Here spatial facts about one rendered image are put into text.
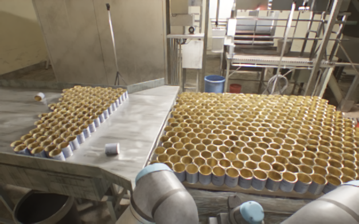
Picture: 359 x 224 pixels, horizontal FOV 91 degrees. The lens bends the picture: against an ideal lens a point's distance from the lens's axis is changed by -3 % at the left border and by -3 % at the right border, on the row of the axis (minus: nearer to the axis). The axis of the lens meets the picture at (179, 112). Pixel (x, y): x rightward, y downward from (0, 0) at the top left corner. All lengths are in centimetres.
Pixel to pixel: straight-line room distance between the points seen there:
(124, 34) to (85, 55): 97
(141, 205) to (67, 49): 404
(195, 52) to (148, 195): 336
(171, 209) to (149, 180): 11
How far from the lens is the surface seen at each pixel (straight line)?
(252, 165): 112
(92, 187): 134
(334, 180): 123
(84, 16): 405
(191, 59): 377
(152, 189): 55
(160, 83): 231
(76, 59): 435
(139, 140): 137
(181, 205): 50
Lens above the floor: 190
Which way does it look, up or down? 29 degrees down
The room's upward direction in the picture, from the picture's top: straight up
